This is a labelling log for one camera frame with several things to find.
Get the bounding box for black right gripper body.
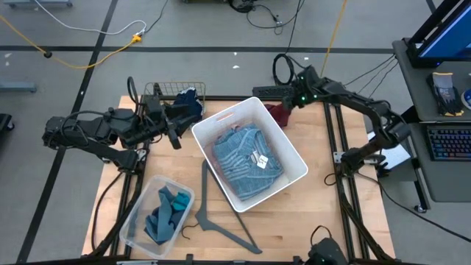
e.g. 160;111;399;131
282;85;309;110

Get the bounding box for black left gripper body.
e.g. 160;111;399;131
144;104;183;150

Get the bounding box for black Puma garment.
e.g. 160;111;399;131
171;87;204;128

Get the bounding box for maroon cloth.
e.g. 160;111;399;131
263;102;294;129

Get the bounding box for blue striped shirt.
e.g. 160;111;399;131
211;123;285;202

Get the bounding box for dark slate blue cloth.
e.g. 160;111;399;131
144;208;185;247

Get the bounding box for white plastic basket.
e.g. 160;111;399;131
190;96;309;214

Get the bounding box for grey clothes hanger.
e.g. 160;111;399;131
180;160;263;255

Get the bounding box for clear plastic bin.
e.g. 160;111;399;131
118;174;195;261

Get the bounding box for white flat box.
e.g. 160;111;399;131
367;128;411;170

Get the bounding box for grey computer desk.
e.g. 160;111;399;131
392;38;471;203

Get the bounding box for grey metal floor foot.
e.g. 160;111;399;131
0;82;37;93
3;0;73;9

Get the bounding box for grey black work gloves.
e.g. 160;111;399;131
426;71;465;118

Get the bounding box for black backlit keyboard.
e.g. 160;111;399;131
426;124;471;162

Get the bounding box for computer monitor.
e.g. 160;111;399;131
406;0;471;69

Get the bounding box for wire mesh basket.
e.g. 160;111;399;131
143;81;207;130

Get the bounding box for coiled black cable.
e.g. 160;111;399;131
272;0;306;86

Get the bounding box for black metal table frame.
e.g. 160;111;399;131
88;82;397;265

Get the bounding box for yellow extension cable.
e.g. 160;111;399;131
318;0;349;80

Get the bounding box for black power strip cable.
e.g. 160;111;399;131
341;54;398;88

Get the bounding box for yellow cable with plug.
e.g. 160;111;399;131
0;14;143;70

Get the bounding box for tangled black floor cable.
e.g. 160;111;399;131
227;0;306;36

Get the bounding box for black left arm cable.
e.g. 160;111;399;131
91;171;124;252

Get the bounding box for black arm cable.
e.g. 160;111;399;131
360;172;471;244
91;171;124;252

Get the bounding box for white floor cable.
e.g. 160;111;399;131
35;0;147;37

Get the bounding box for black device with cable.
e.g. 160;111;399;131
303;225;349;265

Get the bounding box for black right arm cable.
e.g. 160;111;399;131
360;172;471;244

